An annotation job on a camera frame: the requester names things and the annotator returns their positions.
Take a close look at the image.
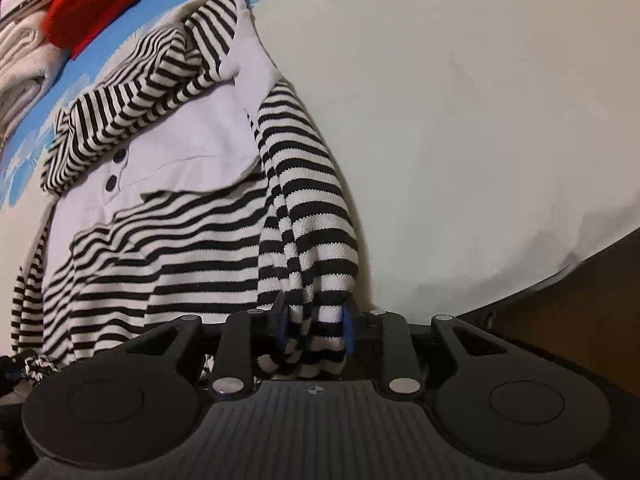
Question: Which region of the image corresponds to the striped sweater with white vest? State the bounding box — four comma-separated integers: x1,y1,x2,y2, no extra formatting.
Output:
10,0,362,387

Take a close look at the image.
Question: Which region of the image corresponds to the white fleece folded blanket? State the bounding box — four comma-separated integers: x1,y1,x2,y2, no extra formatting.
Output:
0,72,51,132

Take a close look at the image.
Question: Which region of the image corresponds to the blue printed bedsheet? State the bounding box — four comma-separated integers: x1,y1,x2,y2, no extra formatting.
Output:
0,0,640,318

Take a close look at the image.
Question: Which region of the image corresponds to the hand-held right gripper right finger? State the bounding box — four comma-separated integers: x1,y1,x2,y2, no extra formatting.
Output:
342,305,506,397

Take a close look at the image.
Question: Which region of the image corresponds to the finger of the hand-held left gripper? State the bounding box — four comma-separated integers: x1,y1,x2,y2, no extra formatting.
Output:
0,356,31,403

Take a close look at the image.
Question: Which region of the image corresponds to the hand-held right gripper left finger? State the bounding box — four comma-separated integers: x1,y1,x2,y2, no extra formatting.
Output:
127,294,288,402

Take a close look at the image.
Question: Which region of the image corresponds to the red folded blanket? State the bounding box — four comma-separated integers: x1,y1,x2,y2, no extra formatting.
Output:
44,0,202,59

